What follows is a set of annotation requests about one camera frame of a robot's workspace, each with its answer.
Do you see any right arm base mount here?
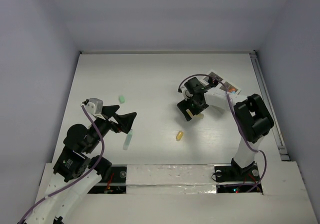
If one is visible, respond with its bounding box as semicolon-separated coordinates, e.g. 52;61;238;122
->
211;159;263;193

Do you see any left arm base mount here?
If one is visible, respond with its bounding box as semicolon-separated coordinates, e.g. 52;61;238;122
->
88;165;127;194

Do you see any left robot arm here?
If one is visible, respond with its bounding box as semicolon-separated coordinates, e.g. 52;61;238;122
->
19;98;137;223

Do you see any yellow pastel marker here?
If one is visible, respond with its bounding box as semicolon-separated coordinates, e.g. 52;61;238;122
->
186;110;204;119

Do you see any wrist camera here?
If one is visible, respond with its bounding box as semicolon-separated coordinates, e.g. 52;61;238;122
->
182;89;193;99
81;98;103;118

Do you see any green marker cap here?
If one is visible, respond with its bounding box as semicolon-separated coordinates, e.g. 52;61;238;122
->
118;95;125;103

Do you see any white two-slot pen holder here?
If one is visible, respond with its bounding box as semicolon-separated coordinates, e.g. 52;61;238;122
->
207;70;242;94

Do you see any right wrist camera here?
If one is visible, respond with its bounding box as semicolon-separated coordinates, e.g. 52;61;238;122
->
182;89;193;99

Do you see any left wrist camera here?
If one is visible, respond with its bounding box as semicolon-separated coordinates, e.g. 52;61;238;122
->
81;98;103;118

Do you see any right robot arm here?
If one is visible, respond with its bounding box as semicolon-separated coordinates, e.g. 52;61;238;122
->
177;74;274;180

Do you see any green pastel marker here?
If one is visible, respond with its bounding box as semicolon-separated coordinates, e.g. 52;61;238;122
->
122;129;133;150

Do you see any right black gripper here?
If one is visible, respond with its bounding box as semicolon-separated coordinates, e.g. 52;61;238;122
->
178;94;210;120

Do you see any yellow marker cap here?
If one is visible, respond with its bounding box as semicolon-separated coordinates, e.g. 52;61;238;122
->
176;131;184;141

